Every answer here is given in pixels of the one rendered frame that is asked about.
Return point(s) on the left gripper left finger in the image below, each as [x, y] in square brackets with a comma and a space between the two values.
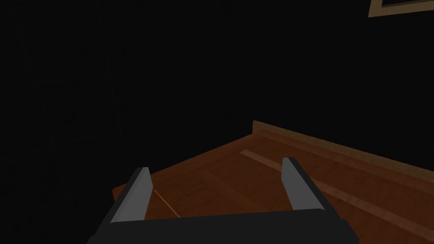
[135, 198]

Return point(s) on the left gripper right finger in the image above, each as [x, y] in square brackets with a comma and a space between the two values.
[300, 189]

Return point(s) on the tan framed wall picture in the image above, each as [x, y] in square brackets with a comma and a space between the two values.
[400, 9]

